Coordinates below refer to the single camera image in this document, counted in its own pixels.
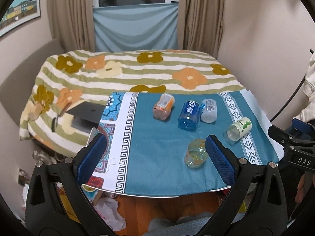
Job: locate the beige curtain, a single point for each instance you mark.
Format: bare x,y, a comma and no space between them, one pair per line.
201,17
71,14

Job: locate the white plastic bottle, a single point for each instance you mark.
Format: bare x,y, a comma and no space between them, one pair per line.
209,110

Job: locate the dark grey laptop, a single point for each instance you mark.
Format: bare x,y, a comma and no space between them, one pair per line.
86,111

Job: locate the blue patterned tablecloth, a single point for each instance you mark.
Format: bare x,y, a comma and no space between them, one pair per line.
157,152

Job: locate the framed wall poster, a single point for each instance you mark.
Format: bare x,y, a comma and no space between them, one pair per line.
19,9

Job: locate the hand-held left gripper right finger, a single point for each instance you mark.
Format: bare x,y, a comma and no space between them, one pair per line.
219,159

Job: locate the white plastic bag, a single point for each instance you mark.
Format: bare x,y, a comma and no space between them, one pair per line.
109,211

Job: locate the silver laptop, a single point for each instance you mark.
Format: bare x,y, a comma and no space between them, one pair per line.
81,125

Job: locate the person's right hand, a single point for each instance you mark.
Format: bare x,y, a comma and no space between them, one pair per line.
304,186

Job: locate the grey padded headboard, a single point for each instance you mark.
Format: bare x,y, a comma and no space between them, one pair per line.
22,73

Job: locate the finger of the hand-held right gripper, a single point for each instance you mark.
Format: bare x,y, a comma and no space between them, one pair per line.
301,125
278,132

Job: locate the white garment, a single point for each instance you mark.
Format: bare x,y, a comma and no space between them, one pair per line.
309,83

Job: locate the striped floral blanket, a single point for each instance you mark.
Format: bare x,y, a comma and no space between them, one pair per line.
137,73

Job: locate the light blue window cloth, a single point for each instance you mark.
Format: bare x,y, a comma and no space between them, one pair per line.
135,27

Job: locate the grey fleece cloth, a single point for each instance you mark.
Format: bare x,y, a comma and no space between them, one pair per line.
172,225

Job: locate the clear yellowish bottle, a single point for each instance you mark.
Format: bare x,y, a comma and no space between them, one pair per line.
196,153

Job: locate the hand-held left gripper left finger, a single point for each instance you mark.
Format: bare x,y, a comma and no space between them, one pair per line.
90,158

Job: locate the clear bottle green dot label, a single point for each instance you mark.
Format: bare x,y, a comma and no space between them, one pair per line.
237,130

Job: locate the blue plastic bottle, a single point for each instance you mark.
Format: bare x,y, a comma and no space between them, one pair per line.
189,115

